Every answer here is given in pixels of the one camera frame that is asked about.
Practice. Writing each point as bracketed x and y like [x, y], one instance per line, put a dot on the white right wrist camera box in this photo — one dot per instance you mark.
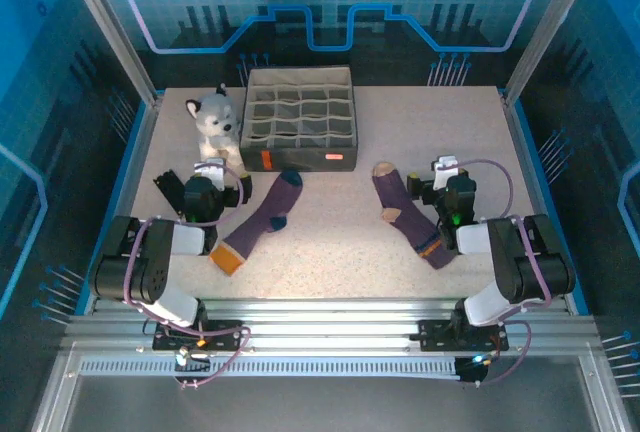
[444, 172]

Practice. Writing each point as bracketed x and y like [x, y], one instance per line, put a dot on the grey fabric divider box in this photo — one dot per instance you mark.
[300, 159]

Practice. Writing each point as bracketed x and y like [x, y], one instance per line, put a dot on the aluminium frame post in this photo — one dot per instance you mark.
[549, 27]
[111, 27]

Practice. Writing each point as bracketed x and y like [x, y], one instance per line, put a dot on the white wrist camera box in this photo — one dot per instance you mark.
[444, 172]
[212, 172]

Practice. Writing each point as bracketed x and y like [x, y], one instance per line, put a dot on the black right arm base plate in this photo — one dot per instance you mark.
[435, 334]

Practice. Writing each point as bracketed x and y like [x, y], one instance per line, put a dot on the grey white husky plush toy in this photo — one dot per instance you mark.
[215, 119]

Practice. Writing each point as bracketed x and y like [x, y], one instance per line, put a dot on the purple sock with tan toe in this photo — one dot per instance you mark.
[405, 212]

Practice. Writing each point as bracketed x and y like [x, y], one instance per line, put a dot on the grey metal platform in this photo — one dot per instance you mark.
[325, 402]

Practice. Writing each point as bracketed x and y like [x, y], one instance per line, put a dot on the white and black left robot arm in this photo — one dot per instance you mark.
[155, 277]

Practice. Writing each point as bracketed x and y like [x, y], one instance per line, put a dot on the long aluminium frame beam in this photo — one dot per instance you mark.
[325, 322]

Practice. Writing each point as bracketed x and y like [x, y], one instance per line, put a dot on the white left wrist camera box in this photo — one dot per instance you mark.
[212, 172]

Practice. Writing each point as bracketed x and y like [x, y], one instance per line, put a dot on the black rectangular device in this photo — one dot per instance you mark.
[170, 187]

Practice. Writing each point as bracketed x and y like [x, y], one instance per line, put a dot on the aluminium side rail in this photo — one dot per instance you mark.
[125, 202]
[531, 152]

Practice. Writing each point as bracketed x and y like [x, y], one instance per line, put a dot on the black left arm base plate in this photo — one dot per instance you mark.
[227, 334]

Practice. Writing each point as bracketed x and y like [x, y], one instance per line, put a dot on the purple sock with orange cuff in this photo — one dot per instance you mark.
[265, 212]

